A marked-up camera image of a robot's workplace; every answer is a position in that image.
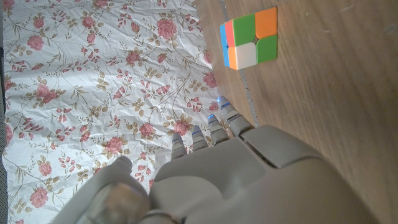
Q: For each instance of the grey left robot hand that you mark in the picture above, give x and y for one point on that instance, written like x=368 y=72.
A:
x=248 y=186

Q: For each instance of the colourful Rubik's cube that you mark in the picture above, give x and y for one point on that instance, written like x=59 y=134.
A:
x=252 y=37

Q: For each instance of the floral backdrop cloth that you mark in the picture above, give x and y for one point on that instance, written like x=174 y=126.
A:
x=93 y=93

